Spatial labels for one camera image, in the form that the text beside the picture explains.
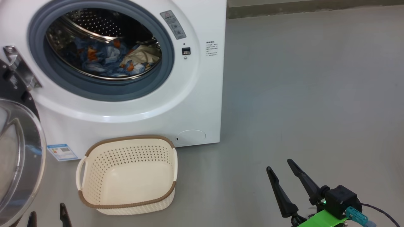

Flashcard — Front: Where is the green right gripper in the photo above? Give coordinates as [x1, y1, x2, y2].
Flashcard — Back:
[266, 159, 348, 227]

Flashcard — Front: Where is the perforated steel drum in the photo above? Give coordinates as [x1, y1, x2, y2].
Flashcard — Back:
[46, 8, 162, 81]

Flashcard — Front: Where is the cream perforated laundry basket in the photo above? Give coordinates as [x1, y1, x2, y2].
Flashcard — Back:
[76, 136, 178, 215]

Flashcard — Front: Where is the white front-load washing machine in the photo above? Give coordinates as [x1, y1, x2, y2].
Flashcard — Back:
[0, 0, 227, 158]

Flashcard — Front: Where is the black round glass door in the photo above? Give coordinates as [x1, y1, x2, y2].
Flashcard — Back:
[0, 58, 47, 227]

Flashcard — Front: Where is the black right camera cable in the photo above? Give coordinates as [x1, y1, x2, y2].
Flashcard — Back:
[361, 203, 401, 227]

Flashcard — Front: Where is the metal door hinge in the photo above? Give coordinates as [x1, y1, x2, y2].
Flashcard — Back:
[3, 46, 42, 92]

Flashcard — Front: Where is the blue denim garment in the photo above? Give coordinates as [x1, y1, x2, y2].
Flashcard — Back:
[74, 38, 149, 78]

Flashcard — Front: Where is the grey rubber door gasket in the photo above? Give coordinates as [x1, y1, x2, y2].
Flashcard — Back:
[28, 0, 175, 102]

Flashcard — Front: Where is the round white filter cover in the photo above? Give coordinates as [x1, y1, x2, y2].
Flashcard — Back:
[175, 130, 206, 146]

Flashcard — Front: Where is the blue energy label sticker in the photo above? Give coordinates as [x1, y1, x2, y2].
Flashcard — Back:
[47, 144, 78, 161]

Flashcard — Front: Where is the teal right camera connector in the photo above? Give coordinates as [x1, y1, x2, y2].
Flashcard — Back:
[346, 207, 376, 227]

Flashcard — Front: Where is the grey caution label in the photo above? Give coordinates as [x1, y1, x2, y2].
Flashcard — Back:
[160, 10, 187, 40]

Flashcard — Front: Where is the cream printed garment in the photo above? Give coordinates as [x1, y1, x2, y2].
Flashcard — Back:
[122, 44, 161, 72]

